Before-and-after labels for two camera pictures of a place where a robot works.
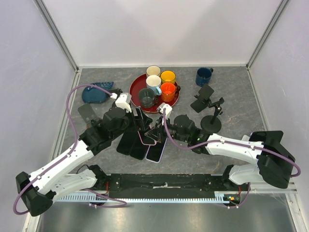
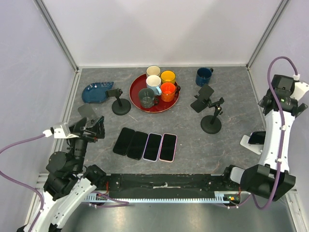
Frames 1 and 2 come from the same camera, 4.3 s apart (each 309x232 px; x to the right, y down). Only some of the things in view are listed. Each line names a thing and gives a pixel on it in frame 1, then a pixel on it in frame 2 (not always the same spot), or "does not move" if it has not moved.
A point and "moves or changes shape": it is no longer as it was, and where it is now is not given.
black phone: x=126 y=142 moves or changes shape
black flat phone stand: x=203 y=98 does not move
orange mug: x=167 y=91 does not move
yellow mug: x=167 y=76 does not move
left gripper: x=143 y=121 → x=98 y=130
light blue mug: x=153 y=82 does not move
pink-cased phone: x=146 y=140 → x=167 y=150
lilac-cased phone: x=155 y=152 moves or changes shape
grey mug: x=147 y=97 does not move
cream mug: x=153 y=70 does not move
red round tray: x=139 y=83 does not move
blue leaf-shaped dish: x=93 y=95 does not move
